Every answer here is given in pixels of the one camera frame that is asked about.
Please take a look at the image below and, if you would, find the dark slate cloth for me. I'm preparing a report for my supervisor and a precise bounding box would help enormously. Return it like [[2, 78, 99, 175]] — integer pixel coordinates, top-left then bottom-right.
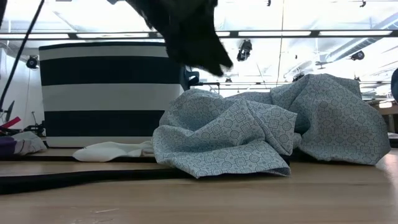
[[124, 0, 234, 78]]

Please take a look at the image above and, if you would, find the white sock with purple toe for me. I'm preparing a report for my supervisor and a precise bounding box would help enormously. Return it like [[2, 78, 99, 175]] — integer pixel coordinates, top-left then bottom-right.
[[0, 130, 48, 157]]

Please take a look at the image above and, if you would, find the light blue patterned cloth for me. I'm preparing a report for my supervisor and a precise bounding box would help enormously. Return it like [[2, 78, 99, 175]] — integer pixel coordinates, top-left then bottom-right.
[[152, 73, 391, 179]]

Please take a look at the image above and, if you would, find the navy white striped fabric bin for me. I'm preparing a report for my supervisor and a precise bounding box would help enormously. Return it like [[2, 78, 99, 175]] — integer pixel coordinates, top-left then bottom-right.
[[38, 41, 200, 149]]

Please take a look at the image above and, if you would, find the red flat tool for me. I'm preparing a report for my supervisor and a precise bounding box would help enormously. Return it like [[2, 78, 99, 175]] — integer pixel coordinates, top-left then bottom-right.
[[0, 116, 22, 130]]

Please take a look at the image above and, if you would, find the black ceiling camera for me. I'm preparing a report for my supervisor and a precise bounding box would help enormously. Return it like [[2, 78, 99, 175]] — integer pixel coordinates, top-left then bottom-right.
[[236, 39, 253, 62]]

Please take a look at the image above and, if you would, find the thin hanging cord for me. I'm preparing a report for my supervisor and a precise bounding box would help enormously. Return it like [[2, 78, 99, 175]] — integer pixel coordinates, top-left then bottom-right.
[[275, 0, 285, 85]]

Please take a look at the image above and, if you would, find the black wall camera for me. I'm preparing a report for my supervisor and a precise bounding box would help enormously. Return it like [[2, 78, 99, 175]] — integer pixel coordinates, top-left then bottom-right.
[[25, 55, 40, 70]]

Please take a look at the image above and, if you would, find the thin black cable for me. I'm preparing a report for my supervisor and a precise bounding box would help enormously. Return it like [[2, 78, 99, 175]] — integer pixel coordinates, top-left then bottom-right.
[[0, 0, 46, 110]]

